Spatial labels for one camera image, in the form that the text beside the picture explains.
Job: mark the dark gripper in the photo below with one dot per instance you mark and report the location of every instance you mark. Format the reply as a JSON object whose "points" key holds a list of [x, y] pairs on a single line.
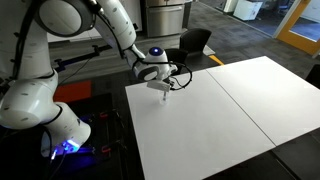
{"points": [[172, 84]]}

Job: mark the black and grey marker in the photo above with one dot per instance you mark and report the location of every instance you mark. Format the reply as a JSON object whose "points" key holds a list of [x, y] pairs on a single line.
{"points": [[164, 100]]}

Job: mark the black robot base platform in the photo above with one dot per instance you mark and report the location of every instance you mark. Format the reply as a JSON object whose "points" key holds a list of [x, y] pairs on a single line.
{"points": [[96, 133]]}

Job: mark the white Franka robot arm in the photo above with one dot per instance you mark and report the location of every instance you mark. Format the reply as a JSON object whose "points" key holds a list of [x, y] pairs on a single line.
{"points": [[26, 100]]}

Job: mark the clear plastic measuring cup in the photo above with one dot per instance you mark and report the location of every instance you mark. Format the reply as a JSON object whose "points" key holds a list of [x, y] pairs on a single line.
{"points": [[161, 102]]}

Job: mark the black office chair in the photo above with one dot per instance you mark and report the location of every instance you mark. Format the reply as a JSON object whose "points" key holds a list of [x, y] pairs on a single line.
{"points": [[314, 76], [195, 40], [178, 56]]}

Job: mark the yellow floor tape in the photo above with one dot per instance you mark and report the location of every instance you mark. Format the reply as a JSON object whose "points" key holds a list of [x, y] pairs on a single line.
{"points": [[216, 60]]}

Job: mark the red clamp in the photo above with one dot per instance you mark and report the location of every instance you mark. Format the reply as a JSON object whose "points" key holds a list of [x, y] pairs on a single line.
{"points": [[106, 149], [104, 115]]}

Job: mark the stainless steel appliance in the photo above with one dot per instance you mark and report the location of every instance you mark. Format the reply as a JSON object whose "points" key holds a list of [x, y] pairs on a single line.
{"points": [[165, 18]]}

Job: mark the red box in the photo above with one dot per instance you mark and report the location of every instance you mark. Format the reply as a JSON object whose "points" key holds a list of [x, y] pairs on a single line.
{"points": [[71, 91]]}

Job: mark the white storage cabinet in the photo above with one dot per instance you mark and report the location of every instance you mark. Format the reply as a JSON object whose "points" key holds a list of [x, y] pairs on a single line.
{"points": [[247, 10]]}

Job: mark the orange door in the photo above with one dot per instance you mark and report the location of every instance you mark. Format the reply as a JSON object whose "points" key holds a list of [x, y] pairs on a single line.
{"points": [[293, 33]]}

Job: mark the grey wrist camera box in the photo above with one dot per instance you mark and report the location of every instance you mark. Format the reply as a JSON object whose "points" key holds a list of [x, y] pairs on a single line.
{"points": [[158, 86]]}

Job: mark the black camera boom stand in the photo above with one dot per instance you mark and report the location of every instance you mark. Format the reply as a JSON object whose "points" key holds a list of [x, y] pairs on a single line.
{"points": [[76, 58]]}

